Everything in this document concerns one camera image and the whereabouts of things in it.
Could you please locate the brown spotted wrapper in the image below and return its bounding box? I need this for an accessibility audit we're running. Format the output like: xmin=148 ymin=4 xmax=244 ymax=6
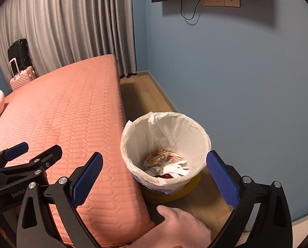
xmin=146 ymin=148 xmax=170 ymax=164

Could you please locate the pink quilted bed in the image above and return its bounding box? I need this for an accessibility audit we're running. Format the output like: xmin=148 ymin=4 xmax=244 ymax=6
xmin=0 ymin=54 xmax=156 ymax=246

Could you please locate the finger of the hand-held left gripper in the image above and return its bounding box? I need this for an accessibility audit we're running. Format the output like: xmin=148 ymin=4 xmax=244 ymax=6
xmin=0 ymin=142 xmax=30 ymax=171
xmin=0 ymin=145 xmax=63 ymax=176

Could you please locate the black cable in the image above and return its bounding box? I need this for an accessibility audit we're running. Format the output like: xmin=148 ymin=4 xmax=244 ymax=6
xmin=180 ymin=0 xmax=209 ymax=21

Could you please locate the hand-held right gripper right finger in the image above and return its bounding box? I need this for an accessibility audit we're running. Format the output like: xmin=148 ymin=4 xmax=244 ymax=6
xmin=206 ymin=150 xmax=294 ymax=248

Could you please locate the grey curtain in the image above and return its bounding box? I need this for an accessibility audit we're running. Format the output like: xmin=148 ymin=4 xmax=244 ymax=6
xmin=0 ymin=0 xmax=137 ymax=82

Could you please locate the pink suitcase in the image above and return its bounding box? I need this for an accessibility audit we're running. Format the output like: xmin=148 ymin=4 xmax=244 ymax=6
xmin=9 ymin=58 xmax=37 ymax=92

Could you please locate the white tissue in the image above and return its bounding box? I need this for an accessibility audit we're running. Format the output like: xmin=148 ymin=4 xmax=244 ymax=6
xmin=163 ymin=160 xmax=191 ymax=179

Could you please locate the person's pink fleece clothing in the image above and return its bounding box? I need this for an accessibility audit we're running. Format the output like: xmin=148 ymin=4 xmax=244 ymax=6
xmin=129 ymin=205 xmax=212 ymax=248

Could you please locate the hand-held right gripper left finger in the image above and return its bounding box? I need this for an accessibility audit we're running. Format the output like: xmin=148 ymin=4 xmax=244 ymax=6
xmin=16 ymin=151 xmax=104 ymax=248

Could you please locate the trash bin with white liner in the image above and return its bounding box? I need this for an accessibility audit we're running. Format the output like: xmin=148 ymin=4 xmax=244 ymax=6
xmin=121 ymin=112 xmax=212 ymax=204

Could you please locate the black suitcase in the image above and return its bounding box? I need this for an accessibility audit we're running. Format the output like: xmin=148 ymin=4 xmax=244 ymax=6
xmin=8 ymin=38 xmax=31 ymax=69

